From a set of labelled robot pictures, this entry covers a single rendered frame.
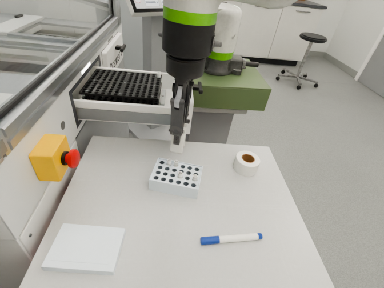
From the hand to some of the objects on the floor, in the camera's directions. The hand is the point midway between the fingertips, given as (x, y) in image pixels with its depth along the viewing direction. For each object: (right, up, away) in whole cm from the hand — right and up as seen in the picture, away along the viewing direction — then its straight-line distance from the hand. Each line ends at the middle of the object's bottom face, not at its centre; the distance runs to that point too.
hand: (178, 138), depth 56 cm
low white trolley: (-6, -79, +43) cm, 90 cm away
